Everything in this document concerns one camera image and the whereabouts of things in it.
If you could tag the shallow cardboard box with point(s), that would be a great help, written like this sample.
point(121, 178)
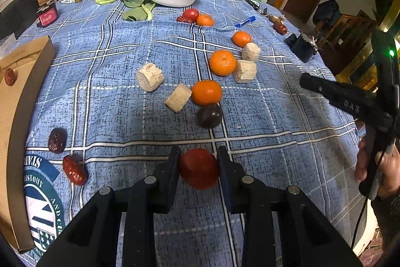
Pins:
point(18, 123)

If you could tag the dark jar with pink label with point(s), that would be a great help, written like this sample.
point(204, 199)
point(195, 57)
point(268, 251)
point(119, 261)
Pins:
point(47, 15)

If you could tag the orange tangerine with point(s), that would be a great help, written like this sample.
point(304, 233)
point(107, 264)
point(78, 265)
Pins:
point(241, 38)
point(207, 92)
point(205, 20)
point(222, 62)

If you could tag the wooden chair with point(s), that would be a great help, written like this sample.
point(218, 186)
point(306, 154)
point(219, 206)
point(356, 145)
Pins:
point(353, 35)

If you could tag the large red tomato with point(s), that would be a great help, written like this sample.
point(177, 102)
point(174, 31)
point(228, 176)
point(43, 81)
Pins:
point(198, 168)

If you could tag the person's right hand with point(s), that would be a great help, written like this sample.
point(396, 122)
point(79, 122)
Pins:
point(392, 173)

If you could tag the person's right forearm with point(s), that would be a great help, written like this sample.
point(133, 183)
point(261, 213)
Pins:
point(389, 223)

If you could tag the dark purple plum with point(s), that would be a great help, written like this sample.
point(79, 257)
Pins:
point(210, 116)

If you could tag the black device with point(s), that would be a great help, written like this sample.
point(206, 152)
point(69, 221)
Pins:
point(300, 45)

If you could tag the blue plaid tablecloth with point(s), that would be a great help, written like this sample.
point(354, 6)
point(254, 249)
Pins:
point(125, 123)

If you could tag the black key fob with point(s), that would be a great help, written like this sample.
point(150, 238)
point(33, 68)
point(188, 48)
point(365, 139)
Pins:
point(251, 1)

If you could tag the blue pen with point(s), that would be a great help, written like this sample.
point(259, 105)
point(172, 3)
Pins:
point(245, 21)

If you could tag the green bok choy leaf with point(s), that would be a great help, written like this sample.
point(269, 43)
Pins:
point(136, 14)

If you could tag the small red tomato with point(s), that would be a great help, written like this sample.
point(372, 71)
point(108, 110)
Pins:
point(190, 14)

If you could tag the black bag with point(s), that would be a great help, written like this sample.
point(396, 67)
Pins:
point(326, 13)

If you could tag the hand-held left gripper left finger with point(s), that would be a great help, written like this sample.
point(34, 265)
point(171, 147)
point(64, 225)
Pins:
point(172, 173)

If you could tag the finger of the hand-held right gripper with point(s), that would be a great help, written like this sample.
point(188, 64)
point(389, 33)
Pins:
point(331, 91)

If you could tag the dark red date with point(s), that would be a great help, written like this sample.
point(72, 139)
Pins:
point(57, 140)

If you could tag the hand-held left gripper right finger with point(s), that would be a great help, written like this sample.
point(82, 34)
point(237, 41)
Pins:
point(224, 176)

